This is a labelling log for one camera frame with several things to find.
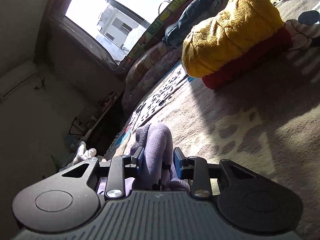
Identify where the purple hoodie sweatshirt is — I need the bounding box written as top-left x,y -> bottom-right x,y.
125,123 -> 190,195

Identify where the white purple floral garment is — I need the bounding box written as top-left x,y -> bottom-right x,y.
71,141 -> 97,166

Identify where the Mickey Mouse blanket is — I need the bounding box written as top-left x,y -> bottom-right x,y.
103,0 -> 320,240

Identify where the floral rolled bedding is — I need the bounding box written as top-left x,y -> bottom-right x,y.
121,42 -> 182,116

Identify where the colourful letter foam mat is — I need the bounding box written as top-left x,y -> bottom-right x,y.
119,0 -> 191,72

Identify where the white air conditioner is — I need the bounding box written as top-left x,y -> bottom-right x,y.
1,61 -> 37,103

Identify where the red folded sweater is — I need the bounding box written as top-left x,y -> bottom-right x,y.
202,26 -> 293,90

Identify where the yellow folded sweater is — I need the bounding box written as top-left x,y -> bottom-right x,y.
182,0 -> 284,78

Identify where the dark teal folded garment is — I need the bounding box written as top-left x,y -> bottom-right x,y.
162,0 -> 223,48

